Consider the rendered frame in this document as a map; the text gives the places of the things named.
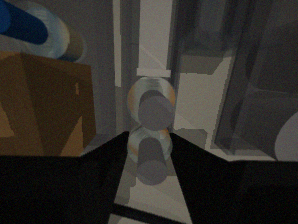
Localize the black flat bar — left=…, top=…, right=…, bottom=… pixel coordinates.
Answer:
left=111, top=203, right=182, bottom=224

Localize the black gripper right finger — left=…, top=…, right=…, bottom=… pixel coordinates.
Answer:
left=169, top=133, right=298, bottom=224

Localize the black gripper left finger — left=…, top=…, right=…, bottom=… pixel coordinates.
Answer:
left=0, top=131, right=129, bottom=224

